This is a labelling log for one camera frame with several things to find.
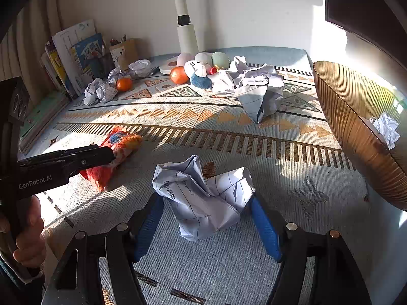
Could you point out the white paper ball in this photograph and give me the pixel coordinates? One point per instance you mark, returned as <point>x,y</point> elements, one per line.
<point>259,71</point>
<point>91,92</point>
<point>107,92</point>
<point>116,75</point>
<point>224,84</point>
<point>140,67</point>

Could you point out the white cat plush toy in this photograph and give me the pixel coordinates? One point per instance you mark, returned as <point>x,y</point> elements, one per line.
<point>195,68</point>

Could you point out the green egg-shaped toy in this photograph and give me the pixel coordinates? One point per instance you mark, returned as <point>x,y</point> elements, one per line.
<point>220,59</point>

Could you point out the dark mesh pen holder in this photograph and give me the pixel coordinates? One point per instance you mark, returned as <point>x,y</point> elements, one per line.
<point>103,65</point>

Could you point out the small paper ball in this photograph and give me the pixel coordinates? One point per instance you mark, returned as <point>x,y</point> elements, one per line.
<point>386,128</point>

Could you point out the black pen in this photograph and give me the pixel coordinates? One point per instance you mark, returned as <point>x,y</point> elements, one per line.
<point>154,71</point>

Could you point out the person's left forearm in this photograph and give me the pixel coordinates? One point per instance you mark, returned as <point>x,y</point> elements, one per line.
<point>16,292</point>

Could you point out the pink egg-shaped toy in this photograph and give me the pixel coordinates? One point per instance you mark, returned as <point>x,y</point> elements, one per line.
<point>185,59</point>

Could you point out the brown cardboard pen box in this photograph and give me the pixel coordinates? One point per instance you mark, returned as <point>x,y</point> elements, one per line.
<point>125,54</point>

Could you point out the stack of upright books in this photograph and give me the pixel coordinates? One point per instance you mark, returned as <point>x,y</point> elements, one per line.
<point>55,66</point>

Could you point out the person's left hand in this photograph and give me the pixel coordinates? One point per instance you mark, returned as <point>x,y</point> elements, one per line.
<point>31,238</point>

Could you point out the lined paper ball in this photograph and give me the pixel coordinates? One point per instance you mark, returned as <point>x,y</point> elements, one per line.
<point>203,203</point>

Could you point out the large orange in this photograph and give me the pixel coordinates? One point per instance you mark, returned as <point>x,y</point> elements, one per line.
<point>179,74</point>

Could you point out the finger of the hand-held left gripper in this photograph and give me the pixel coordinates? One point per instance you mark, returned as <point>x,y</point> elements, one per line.
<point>92,159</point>

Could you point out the white egg-shaped toy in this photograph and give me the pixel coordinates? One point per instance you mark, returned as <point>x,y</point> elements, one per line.
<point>203,57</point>

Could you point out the orange red plush toy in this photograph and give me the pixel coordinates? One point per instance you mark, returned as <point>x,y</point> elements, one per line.
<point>125,144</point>

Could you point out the white desk lamp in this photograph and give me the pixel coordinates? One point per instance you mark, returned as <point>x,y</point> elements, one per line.
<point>186,35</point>

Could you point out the small orange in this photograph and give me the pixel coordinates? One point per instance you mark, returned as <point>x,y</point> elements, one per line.
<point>124,84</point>

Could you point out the white printed paper sheet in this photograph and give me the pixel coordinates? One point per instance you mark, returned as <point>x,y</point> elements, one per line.
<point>70,33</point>

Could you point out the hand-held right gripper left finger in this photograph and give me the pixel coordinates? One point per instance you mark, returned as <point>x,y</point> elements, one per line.
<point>149,225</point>

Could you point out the large lined paper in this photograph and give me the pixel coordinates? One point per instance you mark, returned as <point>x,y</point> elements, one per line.
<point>259,98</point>

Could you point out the beige curtain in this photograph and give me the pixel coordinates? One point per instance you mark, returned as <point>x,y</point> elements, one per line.
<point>35,16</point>

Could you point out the brown ribbed glass bowl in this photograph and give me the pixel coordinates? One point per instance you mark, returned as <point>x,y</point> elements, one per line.
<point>346,117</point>

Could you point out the blue picture book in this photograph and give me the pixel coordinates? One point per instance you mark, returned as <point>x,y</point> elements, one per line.
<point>86,57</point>

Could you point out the patterned table mat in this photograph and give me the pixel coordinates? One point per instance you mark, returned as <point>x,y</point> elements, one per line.
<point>222,152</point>

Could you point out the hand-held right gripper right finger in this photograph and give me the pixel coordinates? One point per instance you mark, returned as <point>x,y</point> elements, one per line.
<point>265,228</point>

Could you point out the black monitor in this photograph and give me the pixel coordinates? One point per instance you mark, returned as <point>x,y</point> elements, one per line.
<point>365,3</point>

